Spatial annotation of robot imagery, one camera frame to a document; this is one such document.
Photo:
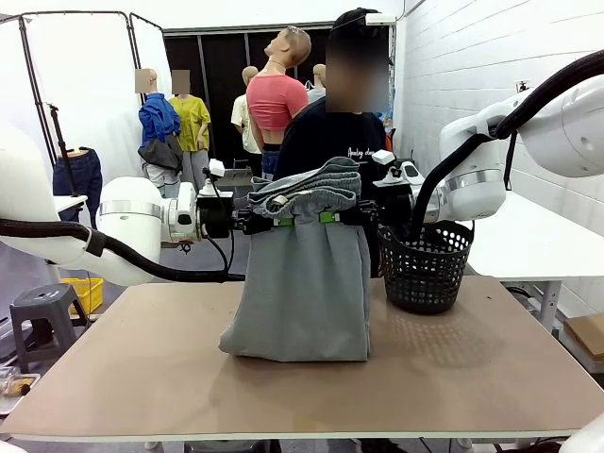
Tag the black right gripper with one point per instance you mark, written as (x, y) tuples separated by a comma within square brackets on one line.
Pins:
[(394, 210)]

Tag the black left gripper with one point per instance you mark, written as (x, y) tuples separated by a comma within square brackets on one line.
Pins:
[(214, 217)]

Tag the grey training pants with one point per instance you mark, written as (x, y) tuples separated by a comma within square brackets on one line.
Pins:
[(307, 292)]

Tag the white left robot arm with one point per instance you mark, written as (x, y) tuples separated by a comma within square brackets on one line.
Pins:
[(132, 222)]

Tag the person in black t-shirt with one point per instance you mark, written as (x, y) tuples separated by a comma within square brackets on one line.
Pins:
[(325, 137)]

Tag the black perforated plastic basket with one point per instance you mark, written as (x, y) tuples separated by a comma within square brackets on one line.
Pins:
[(424, 273)]

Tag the mannequin in cream shirt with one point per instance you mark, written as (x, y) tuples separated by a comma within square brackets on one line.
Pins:
[(241, 118)]

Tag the mannequin in pink top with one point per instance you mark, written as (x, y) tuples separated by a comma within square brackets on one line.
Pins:
[(273, 99)]

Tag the mannequin in yellow shirt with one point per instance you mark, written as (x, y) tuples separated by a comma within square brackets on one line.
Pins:
[(191, 122)]

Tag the mannequin in grey shirt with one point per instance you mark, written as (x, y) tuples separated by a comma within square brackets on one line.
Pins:
[(319, 80)]

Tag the black curtain backdrop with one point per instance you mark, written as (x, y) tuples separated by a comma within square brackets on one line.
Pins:
[(212, 94)]

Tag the mannequin in blue shirt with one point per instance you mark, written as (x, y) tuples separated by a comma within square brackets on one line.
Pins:
[(158, 118)]

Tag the jeans on half mannequin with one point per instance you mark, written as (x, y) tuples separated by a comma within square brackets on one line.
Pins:
[(89, 179)]

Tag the yellow plastic crate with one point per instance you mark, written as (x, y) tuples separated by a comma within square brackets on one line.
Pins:
[(89, 288)]

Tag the black cap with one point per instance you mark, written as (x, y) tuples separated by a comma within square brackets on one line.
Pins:
[(351, 23)]

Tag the narrow white partition screen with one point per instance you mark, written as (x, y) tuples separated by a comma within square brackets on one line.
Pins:
[(151, 52)]

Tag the thin black tripod stand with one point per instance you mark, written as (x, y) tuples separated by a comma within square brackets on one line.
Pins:
[(63, 151)]

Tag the wide white partition screen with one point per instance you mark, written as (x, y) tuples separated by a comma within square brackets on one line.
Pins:
[(85, 85)]

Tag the grey plastic stool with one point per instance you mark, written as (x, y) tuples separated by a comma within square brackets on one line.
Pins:
[(42, 307)]

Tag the flat cardboard box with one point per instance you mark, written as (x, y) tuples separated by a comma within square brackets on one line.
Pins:
[(587, 332)]

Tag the white tray with clutter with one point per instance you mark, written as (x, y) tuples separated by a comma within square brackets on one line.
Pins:
[(16, 391)]

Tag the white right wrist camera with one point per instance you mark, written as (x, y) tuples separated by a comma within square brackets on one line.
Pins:
[(383, 158)]

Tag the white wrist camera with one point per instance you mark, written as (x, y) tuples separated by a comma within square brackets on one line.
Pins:
[(383, 158), (216, 167)]

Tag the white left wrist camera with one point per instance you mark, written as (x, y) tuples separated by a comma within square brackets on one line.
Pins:
[(216, 167)]

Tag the black tripod with camera mount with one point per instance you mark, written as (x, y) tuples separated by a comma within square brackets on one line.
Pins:
[(510, 160)]

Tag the white head-mounted camera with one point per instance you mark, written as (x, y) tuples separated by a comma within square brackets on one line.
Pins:
[(381, 19)]

